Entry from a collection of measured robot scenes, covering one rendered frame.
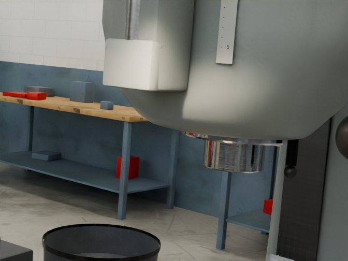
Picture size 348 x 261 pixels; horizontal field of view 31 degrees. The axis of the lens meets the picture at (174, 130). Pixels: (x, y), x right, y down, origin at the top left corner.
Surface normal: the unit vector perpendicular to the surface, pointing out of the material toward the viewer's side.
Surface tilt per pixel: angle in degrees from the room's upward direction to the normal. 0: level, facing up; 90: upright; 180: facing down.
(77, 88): 90
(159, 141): 90
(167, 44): 90
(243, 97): 115
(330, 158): 90
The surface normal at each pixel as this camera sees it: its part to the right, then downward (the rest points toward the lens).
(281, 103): 0.29, 0.63
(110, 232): -0.11, 0.04
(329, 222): -0.62, 0.04
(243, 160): 0.24, 0.12
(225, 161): -0.34, 0.07
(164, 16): 0.78, 0.13
